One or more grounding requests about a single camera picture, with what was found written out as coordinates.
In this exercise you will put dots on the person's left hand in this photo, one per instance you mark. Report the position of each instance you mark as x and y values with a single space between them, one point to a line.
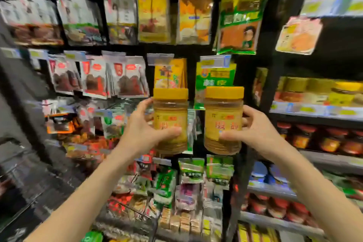
136 134

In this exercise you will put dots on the person's right hand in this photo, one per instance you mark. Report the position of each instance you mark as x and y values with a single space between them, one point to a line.
261 134

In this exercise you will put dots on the person's left thumb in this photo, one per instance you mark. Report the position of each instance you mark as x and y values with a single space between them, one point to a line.
167 133

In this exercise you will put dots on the person's right thumb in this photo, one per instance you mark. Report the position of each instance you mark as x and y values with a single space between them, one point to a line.
231 135

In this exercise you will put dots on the yellow-lidded seasoning jar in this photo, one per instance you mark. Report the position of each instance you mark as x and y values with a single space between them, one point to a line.
170 114
223 114

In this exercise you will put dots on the person's right forearm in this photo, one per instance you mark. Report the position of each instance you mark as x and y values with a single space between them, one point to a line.
317 193

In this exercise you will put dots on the person's left forearm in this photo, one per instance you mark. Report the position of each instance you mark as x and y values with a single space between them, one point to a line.
85 196

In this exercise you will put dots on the green-topped clear packet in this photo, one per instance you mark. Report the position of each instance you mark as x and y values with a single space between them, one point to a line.
191 171
220 169

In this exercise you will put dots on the blue-lidded containers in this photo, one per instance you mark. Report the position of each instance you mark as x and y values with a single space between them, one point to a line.
265 172

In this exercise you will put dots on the green and white hanging packet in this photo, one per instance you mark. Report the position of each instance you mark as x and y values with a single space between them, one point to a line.
165 185

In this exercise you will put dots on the olive narrow hanging packet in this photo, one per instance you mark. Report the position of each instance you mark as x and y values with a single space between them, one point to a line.
259 85

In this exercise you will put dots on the yellow packet with house print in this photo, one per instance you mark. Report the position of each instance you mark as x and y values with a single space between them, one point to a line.
169 74

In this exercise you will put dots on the green and white spice packet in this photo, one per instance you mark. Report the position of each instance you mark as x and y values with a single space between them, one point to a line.
211 78

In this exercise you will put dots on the red-label packet of dark dates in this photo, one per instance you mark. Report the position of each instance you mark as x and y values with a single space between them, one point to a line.
65 76
130 78
95 78

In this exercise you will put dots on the purple and clear packet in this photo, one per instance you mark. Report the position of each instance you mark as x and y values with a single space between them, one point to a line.
187 196

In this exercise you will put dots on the white and blue price tag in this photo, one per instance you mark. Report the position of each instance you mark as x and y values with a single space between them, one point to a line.
158 58
216 61

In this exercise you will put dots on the black metal shelf rack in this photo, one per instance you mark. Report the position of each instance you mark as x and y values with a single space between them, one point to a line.
312 119

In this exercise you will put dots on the row of red-capped jars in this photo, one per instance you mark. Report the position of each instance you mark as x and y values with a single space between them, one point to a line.
278 207

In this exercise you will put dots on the row of small tan boxes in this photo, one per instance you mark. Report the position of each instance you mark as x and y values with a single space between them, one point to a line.
180 222

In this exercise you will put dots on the row of red-lidded sauce jars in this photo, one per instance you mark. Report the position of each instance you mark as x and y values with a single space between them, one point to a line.
320 139

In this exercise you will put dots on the row of yellow-lidded jars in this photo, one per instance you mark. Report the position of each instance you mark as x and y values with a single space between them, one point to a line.
317 91

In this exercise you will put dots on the row of yellow flat packets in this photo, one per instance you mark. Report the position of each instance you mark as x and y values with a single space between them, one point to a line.
255 234

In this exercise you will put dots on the orange-framed dark packet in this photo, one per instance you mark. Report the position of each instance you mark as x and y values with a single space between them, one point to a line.
60 124

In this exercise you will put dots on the green packet with cartoon face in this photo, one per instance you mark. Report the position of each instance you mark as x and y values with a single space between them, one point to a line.
241 23

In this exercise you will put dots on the yellow hanging spice packet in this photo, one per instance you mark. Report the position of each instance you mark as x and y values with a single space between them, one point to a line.
153 16

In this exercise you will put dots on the orange hanging spice packet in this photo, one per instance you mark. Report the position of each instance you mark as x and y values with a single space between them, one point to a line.
195 17

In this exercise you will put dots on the pink and yellow flat packet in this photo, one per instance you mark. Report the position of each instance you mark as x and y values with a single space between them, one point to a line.
299 34

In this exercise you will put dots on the white and green dried-goods packet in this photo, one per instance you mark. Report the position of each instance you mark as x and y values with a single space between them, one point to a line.
80 22

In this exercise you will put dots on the white packets of dark mushrooms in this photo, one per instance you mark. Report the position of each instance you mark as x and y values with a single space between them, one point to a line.
31 20

